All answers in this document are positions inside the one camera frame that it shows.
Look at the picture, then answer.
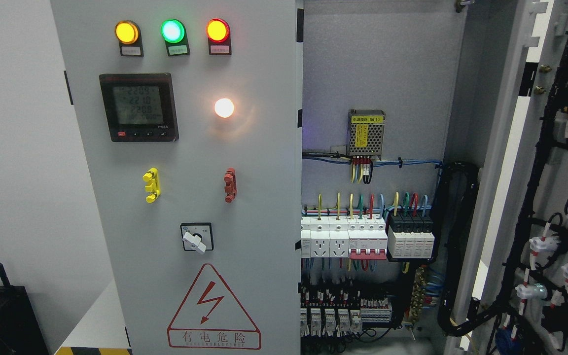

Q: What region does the red terminal connector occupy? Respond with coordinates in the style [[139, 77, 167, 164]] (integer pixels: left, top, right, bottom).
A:
[[223, 168, 237, 204]]

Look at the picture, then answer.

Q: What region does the black digital power meter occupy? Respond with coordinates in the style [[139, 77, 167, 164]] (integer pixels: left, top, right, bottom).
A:
[[99, 72, 179, 142]]

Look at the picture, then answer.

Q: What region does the red indicator light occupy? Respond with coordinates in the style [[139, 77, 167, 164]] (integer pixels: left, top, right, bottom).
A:
[[206, 18, 232, 55]]

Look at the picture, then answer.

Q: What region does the red handled circuit breaker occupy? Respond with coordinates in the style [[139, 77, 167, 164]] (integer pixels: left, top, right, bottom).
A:
[[349, 217, 388, 260]]

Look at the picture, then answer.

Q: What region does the yellow terminal connector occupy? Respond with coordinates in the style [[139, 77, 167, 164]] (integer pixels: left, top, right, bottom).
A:
[[142, 168, 161, 204]]

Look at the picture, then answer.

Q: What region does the white rotary selector switch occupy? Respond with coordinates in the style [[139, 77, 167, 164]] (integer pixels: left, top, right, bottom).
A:
[[180, 222, 214, 254]]

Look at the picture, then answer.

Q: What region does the white glowing indicator light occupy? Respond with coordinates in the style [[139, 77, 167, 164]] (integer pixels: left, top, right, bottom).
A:
[[214, 98, 235, 118]]

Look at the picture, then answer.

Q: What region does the red electric hazard warning sticker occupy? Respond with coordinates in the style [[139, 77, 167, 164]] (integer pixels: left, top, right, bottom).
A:
[[167, 263, 262, 350]]

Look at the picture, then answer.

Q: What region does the black white surge protector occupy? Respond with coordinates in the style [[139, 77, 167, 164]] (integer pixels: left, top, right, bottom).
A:
[[386, 213, 435, 260]]

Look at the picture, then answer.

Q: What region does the green indicator light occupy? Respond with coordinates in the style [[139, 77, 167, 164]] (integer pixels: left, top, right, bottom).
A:
[[160, 19, 190, 57]]

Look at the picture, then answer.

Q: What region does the lower relay terminal row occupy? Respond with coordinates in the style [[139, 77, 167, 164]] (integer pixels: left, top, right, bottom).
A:
[[297, 278, 395, 340]]

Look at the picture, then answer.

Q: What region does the black corrugated cable loom right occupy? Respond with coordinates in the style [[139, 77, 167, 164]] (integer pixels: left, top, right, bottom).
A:
[[432, 161, 480, 337]]

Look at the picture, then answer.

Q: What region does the yellow indicator light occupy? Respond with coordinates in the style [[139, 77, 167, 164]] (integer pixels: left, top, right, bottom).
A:
[[114, 20, 143, 57]]

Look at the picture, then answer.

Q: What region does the metal mesh power supply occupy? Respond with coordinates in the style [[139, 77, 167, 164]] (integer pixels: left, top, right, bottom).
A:
[[347, 109, 386, 157]]

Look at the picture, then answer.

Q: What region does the grey cabinet door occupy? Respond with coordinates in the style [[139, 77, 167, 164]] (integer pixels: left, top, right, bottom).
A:
[[51, 0, 303, 355], [437, 0, 568, 355]]

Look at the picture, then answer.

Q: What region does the black box with antenna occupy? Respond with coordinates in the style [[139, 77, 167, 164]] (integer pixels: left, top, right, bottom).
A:
[[0, 263, 49, 355]]

